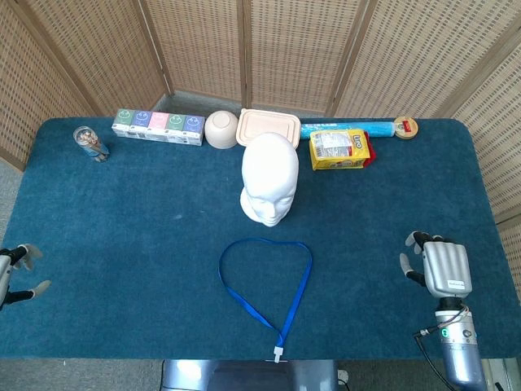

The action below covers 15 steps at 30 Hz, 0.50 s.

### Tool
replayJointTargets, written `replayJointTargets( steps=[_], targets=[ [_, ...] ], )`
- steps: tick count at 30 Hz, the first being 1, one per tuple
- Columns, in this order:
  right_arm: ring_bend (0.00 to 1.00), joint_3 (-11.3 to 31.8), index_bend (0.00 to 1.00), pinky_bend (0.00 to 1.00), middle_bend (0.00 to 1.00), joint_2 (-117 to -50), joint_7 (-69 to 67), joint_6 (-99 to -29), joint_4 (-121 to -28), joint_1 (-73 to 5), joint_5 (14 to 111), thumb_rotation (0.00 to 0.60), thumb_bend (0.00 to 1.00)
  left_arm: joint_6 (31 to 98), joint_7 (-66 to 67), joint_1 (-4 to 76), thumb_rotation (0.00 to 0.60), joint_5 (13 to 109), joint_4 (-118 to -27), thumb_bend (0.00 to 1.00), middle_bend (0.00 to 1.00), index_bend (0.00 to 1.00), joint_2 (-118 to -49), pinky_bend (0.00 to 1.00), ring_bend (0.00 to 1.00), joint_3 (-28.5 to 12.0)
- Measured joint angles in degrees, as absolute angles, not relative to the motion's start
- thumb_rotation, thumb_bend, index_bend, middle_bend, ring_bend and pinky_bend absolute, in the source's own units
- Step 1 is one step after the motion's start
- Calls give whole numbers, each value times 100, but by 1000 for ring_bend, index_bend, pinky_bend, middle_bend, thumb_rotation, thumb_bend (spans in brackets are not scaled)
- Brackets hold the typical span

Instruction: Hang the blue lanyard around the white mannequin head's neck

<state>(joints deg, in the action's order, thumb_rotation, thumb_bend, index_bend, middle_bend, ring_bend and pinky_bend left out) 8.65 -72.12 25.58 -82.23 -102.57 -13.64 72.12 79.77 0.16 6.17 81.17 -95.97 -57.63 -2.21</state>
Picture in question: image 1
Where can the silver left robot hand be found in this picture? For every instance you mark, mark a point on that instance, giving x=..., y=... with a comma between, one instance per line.
x=6, y=281

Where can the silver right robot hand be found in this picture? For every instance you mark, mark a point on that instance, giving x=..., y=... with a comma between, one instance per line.
x=445, y=264

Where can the teal table mat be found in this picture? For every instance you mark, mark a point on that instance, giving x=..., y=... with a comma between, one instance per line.
x=122, y=244

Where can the red snack packet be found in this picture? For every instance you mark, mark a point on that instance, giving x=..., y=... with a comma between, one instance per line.
x=371, y=152

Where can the yellow snack bag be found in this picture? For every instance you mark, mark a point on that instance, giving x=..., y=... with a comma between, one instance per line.
x=338, y=152

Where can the clear jar with sticks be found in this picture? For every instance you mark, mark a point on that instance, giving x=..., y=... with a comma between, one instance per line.
x=90, y=143

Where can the light blue roll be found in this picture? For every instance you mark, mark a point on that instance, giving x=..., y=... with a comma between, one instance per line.
x=350, y=124

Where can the white foam mannequin head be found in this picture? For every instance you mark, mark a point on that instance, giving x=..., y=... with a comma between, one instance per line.
x=269, y=171

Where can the multicolour tissue pack row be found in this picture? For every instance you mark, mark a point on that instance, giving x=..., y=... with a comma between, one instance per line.
x=158, y=126

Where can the beige lidded food container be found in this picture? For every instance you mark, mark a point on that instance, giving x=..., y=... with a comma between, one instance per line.
x=264, y=124

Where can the grey robot torso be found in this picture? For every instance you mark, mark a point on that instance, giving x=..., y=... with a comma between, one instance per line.
x=244, y=376

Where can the woven bamboo folding screen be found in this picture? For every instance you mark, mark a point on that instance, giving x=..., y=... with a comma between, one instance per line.
x=81, y=40

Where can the beige upturned bowl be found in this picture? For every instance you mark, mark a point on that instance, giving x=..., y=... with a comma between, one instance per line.
x=221, y=128

